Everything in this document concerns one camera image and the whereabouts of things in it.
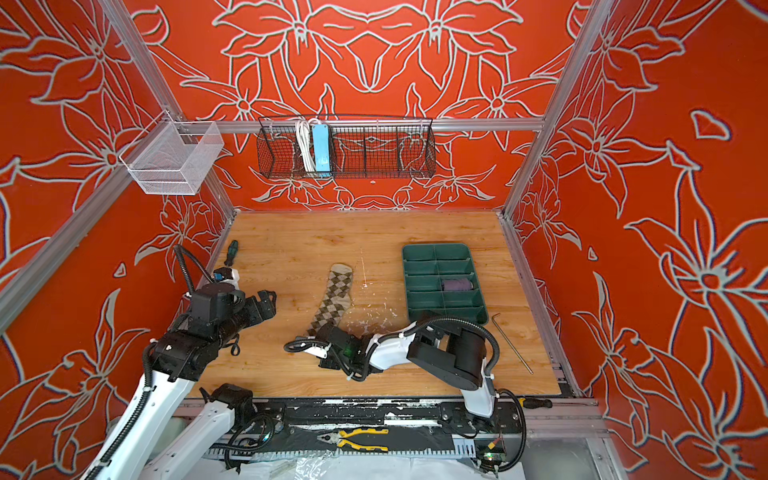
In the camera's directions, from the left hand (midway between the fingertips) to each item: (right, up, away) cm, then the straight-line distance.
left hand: (259, 297), depth 74 cm
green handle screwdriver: (-23, +10, +32) cm, 41 cm away
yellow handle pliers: (+21, -33, -4) cm, 39 cm away
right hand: (+11, -15, +11) cm, 22 cm away
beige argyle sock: (+17, -4, +21) cm, 27 cm away
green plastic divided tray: (+50, +1, +18) cm, 53 cm away
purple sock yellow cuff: (+56, +1, +17) cm, 58 cm away
